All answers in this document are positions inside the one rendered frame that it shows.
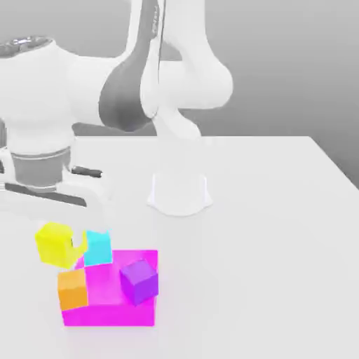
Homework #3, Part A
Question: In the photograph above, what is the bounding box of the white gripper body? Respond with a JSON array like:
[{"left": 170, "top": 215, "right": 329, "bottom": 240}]
[{"left": 0, "top": 176, "right": 106, "bottom": 226}]

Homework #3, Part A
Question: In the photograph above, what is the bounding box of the large magenta box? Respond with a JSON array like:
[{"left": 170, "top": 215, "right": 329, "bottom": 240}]
[{"left": 58, "top": 248, "right": 159, "bottom": 328}]

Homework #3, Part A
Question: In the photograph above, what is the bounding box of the small cyan cube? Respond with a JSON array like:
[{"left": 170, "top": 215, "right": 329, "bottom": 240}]
[{"left": 83, "top": 229, "right": 114, "bottom": 267}]

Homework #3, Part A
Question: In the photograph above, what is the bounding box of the small purple cube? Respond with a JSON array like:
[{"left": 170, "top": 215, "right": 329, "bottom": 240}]
[{"left": 119, "top": 259, "right": 160, "bottom": 307}]

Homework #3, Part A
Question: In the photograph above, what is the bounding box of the small orange cube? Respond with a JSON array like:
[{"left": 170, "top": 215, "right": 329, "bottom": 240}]
[{"left": 57, "top": 268, "right": 90, "bottom": 311}]

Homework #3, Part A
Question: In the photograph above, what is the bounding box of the small yellow cube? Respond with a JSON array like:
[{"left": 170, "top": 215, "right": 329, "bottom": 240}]
[{"left": 34, "top": 221, "right": 88, "bottom": 270}]

